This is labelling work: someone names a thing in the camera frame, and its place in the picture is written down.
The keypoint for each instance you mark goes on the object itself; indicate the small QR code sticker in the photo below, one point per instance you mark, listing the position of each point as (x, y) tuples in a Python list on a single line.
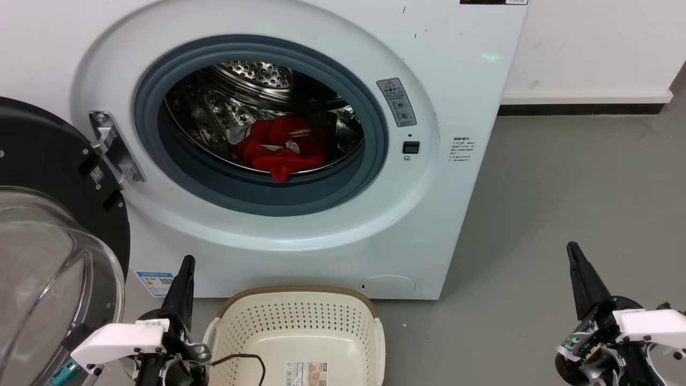
[(97, 175)]

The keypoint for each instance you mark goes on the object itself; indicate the stainless steel washing machine drum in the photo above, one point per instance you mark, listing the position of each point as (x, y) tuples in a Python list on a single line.
[(214, 107)]

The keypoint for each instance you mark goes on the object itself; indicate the grey warning sticker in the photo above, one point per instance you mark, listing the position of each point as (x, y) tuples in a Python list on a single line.
[(396, 102)]

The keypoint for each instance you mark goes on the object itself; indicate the white front-load washing machine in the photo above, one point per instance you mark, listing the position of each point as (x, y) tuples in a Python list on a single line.
[(455, 214)]

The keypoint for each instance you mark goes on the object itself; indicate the metal door hinge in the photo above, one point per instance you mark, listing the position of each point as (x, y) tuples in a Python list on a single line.
[(110, 142)]

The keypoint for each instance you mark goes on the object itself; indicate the small printed text label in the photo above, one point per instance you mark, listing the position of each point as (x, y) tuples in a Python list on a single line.
[(462, 149)]

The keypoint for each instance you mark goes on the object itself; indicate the black washer door with glass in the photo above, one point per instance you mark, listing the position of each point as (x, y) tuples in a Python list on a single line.
[(43, 150)]

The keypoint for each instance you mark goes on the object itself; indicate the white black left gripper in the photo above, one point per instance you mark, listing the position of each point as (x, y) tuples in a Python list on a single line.
[(120, 340)]

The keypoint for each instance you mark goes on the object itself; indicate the grey rubber door gasket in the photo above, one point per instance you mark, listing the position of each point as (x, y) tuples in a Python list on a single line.
[(257, 193)]

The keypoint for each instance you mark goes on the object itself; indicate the blue energy label sticker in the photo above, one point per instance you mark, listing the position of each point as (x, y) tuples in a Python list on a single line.
[(155, 283)]

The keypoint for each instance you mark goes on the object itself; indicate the round white filter cover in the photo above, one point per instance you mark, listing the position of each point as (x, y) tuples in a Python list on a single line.
[(387, 286)]

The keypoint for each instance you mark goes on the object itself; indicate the black door latch socket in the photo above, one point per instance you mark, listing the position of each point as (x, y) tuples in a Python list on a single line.
[(411, 147)]

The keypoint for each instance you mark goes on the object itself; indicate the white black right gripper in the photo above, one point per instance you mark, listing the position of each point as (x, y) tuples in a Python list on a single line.
[(643, 327)]

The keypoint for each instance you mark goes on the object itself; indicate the white and black baseboard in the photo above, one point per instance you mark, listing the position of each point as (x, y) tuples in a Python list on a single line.
[(584, 103)]

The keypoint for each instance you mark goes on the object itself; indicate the cream perforated laundry basket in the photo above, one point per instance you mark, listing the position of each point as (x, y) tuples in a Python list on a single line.
[(300, 327)]

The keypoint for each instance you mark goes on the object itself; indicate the red garment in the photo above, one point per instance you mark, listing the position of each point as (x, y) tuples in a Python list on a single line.
[(273, 147)]

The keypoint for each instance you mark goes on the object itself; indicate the printed product label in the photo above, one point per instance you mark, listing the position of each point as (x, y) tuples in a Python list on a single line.
[(305, 374)]

